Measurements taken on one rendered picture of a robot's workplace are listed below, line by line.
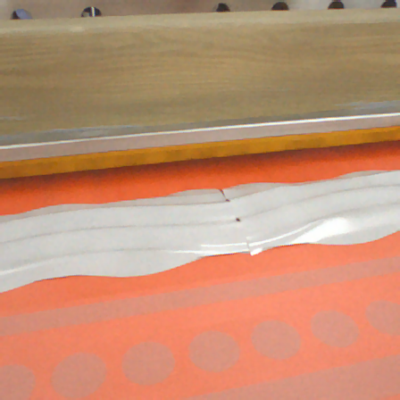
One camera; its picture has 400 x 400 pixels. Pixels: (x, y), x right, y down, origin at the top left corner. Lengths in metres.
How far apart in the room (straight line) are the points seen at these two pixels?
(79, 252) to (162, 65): 0.12
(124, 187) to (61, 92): 0.08
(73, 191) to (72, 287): 0.09
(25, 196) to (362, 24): 0.25
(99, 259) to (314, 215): 0.13
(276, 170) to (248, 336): 0.16
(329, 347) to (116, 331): 0.10
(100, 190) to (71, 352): 0.14
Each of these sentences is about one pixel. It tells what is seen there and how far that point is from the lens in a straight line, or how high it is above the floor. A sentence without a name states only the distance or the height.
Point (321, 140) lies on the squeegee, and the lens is 0.37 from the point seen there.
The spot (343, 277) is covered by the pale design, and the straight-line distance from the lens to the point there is 0.27.
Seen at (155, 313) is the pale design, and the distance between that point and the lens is 0.24.
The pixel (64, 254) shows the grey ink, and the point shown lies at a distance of 0.27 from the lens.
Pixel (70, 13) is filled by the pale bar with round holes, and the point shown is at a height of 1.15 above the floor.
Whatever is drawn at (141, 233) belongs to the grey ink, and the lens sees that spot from 0.27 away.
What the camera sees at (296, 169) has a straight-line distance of 0.36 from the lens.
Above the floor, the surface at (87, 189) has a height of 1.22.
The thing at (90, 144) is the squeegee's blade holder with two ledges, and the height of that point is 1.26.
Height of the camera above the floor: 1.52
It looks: 64 degrees down
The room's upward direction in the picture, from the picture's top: 19 degrees clockwise
